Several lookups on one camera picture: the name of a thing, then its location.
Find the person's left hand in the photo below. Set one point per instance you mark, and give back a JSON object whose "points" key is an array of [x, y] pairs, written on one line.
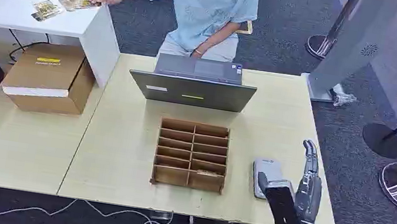
{"points": [[197, 53]]}

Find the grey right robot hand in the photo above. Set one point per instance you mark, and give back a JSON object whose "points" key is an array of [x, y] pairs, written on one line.
{"points": [[308, 198]]}

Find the grey laptop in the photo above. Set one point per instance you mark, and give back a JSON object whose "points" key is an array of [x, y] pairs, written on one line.
{"points": [[192, 90]]}

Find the person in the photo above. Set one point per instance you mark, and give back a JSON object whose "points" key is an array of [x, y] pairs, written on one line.
{"points": [[202, 5]]}

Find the grey card reader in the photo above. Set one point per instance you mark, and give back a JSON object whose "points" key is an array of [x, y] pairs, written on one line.
{"points": [[268, 170]]}

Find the wooden chair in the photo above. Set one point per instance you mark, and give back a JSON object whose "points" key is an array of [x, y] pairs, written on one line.
{"points": [[247, 28]]}

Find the white side desk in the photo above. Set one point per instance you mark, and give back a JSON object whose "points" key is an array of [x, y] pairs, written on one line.
{"points": [[13, 6]]}

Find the wooden card box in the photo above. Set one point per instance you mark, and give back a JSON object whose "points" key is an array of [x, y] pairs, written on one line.
{"points": [[191, 155]]}

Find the brown cardboard box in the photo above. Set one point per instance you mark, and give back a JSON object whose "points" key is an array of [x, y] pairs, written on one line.
{"points": [[46, 76]]}

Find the card with printed edge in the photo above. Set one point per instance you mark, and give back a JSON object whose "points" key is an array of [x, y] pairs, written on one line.
{"points": [[207, 173]]}

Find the crumpled clear plastic wrap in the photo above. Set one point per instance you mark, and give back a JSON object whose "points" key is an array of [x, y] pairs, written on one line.
{"points": [[342, 99]]}

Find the chrome stanchion with round base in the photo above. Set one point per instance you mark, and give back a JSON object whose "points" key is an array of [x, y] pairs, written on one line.
{"points": [[320, 44]]}

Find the grey standing kiosk panel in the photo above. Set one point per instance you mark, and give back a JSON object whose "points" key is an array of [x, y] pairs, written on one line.
{"points": [[354, 44]]}

